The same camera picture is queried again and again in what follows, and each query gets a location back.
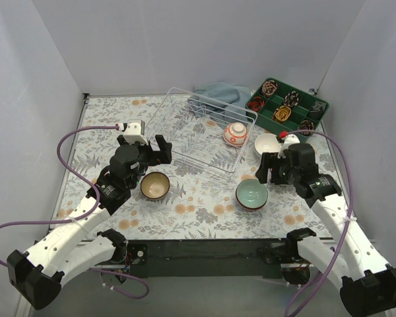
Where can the blue white zigzag bowl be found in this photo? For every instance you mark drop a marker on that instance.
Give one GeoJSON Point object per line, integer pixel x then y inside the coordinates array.
{"type": "Point", "coordinates": [252, 205]}

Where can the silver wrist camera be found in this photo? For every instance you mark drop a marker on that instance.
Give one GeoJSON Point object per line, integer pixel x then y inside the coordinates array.
{"type": "Point", "coordinates": [285, 141]}
{"type": "Point", "coordinates": [133, 131]}

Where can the black glazed bowl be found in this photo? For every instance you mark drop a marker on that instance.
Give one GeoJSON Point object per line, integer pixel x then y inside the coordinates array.
{"type": "Point", "coordinates": [155, 185]}

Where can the yellow rolled tie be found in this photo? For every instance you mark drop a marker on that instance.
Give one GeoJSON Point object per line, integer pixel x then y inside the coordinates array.
{"type": "Point", "coordinates": [281, 114]}

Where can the light blue cloth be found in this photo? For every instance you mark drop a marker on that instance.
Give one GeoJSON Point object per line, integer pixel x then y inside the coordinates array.
{"type": "Point", "coordinates": [224, 94]}

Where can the brown patterned rolled tie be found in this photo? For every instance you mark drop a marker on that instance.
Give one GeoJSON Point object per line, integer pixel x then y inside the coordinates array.
{"type": "Point", "coordinates": [269, 87]}

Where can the black white rolled tie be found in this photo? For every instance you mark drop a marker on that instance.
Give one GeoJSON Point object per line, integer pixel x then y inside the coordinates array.
{"type": "Point", "coordinates": [291, 99]}

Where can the white wire dish rack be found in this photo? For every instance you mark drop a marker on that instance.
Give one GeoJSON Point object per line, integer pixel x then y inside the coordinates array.
{"type": "Point", "coordinates": [194, 125]}

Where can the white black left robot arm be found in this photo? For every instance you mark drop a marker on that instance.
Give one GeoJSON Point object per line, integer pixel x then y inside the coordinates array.
{"type": "Point", "coordinates": [40, 272]}

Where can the red black rolled tie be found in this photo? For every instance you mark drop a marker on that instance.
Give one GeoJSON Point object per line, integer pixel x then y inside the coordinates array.
{"type": "Point", "coordinates": [256, 104]}

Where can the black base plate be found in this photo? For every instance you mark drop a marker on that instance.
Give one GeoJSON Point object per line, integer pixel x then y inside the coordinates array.
{"type": "Point", "coordinates": [179, 258]}

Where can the orange white floral bowl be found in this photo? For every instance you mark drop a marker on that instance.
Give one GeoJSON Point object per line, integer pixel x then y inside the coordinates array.
{"type": "Point", "coordinates": [235, 134]}

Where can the pale green bowl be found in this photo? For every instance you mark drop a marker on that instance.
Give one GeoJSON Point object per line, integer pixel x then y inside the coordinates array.
{"type": "Point", "coordinates": [251, 190]}

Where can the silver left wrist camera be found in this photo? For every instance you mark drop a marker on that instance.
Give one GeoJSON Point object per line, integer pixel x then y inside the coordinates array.
{"type": "Point", "coordinates": [133, 131]}

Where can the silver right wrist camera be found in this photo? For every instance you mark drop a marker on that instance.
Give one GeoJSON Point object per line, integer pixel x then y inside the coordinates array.
{"type": "Point", "coordinates": [285, 141]}

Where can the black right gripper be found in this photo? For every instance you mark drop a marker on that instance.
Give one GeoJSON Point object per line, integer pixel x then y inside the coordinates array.
{"type": "Point", "coordinates": [276, 168]}

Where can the plain white ribbed bowl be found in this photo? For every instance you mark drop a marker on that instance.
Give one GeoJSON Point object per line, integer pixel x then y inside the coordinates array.
{"type": "Point", "coordinates": [266, 143]}

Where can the floral patterned table mat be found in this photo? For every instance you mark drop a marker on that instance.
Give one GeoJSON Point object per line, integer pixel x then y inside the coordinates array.
{"type": "Point", "coordinates": [199, 205]}

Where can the green compartment tray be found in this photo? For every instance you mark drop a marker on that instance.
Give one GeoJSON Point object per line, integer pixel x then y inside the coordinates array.
{"type": "Point", "coordinates": [299, 112]}

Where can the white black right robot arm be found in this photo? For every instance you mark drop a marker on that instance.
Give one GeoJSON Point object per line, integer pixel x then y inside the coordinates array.
{"type": "Point", "coordinates": [364, 278]}

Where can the dark floral rolled tie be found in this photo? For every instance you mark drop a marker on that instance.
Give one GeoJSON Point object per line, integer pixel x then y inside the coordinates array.
{"type": "Point", "coordinates": [306, 128]}

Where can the grey folded cloth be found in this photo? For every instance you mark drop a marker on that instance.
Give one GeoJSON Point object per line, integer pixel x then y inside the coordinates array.
{"type": "Point", "coordinates": [317, 110]}

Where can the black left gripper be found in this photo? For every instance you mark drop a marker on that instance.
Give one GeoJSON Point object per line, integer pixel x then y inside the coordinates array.
{"type": "Point", "coordinates": [148, 150]}

